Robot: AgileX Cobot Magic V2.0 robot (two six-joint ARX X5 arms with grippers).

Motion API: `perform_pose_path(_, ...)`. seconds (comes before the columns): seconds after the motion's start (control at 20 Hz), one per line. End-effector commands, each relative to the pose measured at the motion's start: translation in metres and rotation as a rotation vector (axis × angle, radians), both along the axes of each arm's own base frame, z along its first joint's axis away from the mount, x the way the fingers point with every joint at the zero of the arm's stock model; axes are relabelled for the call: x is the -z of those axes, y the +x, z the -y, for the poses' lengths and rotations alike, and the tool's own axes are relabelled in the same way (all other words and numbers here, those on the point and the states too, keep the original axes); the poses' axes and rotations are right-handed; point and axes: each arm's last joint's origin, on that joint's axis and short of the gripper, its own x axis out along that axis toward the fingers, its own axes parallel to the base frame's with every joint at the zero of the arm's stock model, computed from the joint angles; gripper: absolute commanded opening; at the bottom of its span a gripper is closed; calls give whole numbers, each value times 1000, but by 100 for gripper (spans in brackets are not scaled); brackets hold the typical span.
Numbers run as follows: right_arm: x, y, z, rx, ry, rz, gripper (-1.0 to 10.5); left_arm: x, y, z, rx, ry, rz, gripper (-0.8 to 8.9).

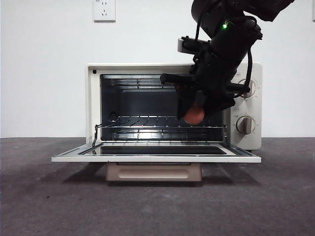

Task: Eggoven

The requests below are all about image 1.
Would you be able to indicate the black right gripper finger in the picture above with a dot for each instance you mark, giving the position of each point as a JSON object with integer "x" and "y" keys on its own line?
{"x": 219, "y": 102}
{"x": 185, "y": 103}

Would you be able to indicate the brown egg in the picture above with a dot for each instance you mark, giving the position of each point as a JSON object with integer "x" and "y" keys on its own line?
{"x": 194, "y": 116}

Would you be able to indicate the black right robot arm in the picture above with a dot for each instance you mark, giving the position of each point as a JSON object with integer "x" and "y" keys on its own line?
{"x": 229, "y": 41}

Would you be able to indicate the small cream oven knob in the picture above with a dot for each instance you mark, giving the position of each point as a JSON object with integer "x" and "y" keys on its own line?
{"x": 245, "y": 125}

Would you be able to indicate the large cream oven knob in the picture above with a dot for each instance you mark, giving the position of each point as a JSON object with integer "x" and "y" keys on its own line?
{"x": 253, "y": 86}

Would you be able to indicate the cream toaster oven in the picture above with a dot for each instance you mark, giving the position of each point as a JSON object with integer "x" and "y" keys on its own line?
{"x": 93, "y": 103}

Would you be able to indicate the white wall socket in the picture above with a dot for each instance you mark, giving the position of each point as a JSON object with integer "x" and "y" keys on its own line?
{"x": 104, "y": 11}

